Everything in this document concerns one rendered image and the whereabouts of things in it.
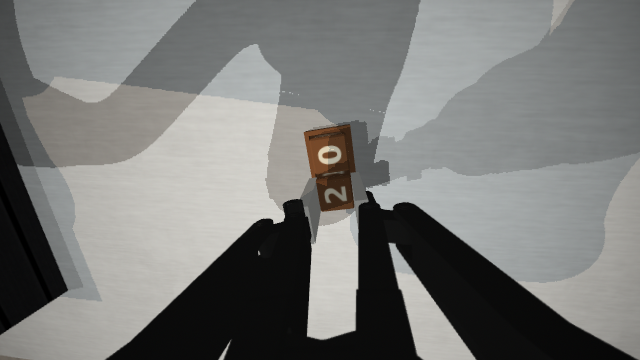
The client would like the brown wooden tray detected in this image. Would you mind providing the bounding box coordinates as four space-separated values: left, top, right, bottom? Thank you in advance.
304 124 356 178

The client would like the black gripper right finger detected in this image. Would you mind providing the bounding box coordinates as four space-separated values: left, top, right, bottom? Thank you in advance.
350 172 638 360

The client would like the brown calendar cube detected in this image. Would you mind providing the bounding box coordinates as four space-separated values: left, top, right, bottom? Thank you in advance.
316 169 354 212
309 132 350 174

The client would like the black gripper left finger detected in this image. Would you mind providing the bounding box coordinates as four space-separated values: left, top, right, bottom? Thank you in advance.
105 177 321 360

